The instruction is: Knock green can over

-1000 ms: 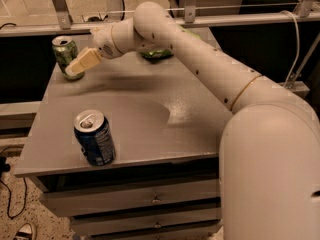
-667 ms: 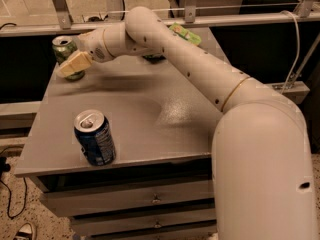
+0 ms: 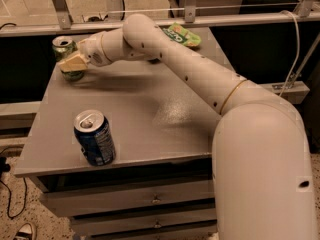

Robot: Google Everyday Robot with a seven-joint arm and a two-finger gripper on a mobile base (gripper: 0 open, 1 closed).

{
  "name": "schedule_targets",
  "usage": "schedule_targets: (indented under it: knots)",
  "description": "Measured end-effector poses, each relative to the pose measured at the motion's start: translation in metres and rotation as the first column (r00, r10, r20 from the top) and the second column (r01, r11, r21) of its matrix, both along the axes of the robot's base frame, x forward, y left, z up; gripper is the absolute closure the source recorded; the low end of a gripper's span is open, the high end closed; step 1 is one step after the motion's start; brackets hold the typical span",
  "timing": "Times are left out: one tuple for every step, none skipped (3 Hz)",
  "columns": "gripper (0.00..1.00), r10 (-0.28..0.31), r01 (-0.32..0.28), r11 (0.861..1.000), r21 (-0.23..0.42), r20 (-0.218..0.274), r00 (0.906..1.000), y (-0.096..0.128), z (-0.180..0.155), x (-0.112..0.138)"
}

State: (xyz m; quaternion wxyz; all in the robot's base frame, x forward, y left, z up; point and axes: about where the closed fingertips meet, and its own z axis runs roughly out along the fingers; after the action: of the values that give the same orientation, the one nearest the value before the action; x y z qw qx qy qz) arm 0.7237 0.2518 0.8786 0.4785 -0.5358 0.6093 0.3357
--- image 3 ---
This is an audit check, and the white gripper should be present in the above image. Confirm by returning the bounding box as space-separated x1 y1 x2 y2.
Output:
57 32 106 72

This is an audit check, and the green soda can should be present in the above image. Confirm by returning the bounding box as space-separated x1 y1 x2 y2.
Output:
52 36 84 82

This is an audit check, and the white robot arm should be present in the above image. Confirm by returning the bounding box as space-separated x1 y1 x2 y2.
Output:
59 14 319 240

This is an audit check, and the blue soda can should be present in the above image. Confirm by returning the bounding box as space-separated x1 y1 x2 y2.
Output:
74 110 116 166

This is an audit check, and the green snack bag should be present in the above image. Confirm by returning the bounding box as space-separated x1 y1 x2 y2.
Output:
162 23 202 48

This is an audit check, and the grey drawer cabinet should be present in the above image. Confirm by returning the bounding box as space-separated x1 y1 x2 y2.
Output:
15 61 220 240

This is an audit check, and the white sneaker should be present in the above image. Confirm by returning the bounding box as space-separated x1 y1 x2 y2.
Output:
13 222 37 240

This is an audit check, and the metal railing frame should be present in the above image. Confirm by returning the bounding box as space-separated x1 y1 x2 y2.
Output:
0 0 320 37

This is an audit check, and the black floor cable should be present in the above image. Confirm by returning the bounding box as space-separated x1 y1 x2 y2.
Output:
0 145 28 220

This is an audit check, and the white cable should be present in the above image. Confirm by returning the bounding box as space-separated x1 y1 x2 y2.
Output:
278 9 301 98

